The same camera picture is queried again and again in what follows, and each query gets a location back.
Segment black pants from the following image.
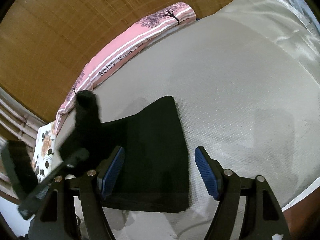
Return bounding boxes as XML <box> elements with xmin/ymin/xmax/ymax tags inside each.
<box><xmin>59</xmin><ymin>90</ymin><xmax>189</xmax><ymax>213</ymax></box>

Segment floral white pillow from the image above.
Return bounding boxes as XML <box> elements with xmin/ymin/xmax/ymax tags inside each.
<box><xmin>31</xmin><ymin>121</ymin><xmax>57</xmax><ymax>183</ymax></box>

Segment wooden headboard panel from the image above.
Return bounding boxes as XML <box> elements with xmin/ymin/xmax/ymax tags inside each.
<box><xmin>1</xmin><ymin>0</ymin><xmax>233</xmax><ymax>122</ymax></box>

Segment beige bed sheet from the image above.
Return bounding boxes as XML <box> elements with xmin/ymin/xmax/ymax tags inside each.
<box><xmin>95</xmin><ymin>0</ymin><xmax>319</xmax><ymax>235</ymax></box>

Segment pink striped bolster pillow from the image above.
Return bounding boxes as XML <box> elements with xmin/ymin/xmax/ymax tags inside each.
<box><xmin>54</xmin><ymin>2</ymin><xmax>196</xmax><ymax>134</ymax></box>

